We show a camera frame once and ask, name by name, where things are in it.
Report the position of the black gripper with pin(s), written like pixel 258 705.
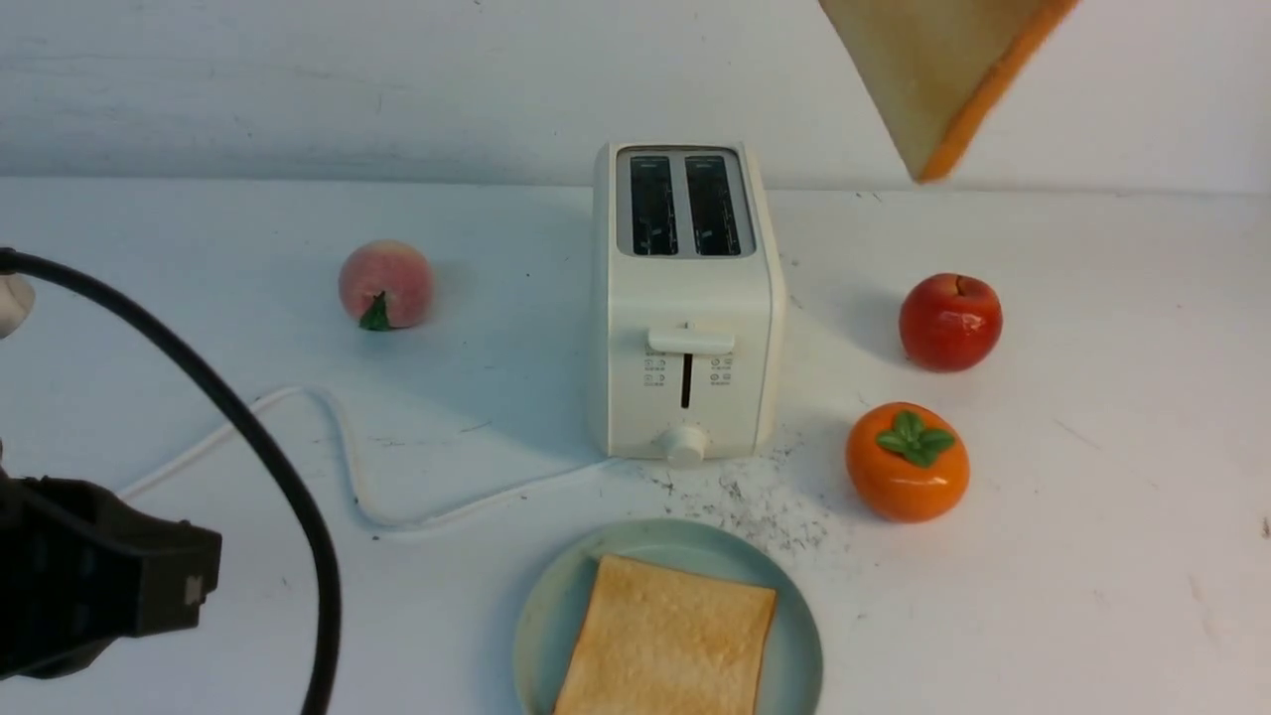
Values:
pixel 80 569

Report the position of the toast slice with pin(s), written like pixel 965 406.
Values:
pixel 935 69
pixel 657 640

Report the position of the pink peach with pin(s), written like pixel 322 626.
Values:
pixel 386 285

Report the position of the light green plate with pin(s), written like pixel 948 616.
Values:
pixel 551 616

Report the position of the white two-slot toaster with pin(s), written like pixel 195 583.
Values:
pixel 688 304

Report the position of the orange persimmon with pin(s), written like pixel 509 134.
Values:
pixel 906 463

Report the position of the red apple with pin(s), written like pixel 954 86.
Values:
pixel 950 322

